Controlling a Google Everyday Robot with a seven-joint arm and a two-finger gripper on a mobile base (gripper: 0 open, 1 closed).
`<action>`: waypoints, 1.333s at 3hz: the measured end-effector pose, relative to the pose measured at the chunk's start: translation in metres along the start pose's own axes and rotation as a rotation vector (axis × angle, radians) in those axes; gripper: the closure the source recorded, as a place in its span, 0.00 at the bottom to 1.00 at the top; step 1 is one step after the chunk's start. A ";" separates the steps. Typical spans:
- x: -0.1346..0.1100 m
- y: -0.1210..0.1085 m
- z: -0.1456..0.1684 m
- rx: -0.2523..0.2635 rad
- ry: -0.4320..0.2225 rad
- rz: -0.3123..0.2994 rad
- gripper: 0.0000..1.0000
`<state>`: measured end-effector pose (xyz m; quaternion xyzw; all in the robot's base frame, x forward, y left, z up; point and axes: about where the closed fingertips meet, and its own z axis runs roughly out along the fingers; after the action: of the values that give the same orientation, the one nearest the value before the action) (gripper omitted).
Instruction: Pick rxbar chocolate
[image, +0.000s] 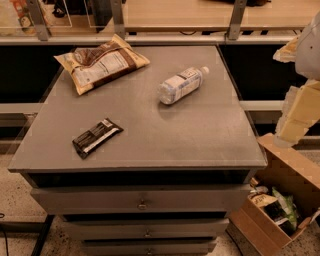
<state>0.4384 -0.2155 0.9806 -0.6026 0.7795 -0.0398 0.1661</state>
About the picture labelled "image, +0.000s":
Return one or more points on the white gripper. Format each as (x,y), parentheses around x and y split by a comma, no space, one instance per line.
(309,55)

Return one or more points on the yellow brown snack bag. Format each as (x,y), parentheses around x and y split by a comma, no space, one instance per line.
(93,67)

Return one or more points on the black rxbar chocolate wrapper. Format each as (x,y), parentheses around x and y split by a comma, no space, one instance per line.
(91,139)

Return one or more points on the green snack bag in box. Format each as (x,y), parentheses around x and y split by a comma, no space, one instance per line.
(285,208)

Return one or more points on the brown snack bag in box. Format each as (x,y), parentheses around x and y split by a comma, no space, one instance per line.
(263,200)

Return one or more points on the open cardboard box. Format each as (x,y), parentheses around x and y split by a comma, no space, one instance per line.
(290,173)

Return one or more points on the clear plastic water bottle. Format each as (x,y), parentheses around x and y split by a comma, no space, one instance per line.
(181,84)

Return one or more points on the grey drawer cabinet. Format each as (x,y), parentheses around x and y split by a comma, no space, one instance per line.
(167,183)

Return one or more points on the wooden shelf with metal frame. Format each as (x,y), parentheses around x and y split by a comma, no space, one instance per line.
(158,22)

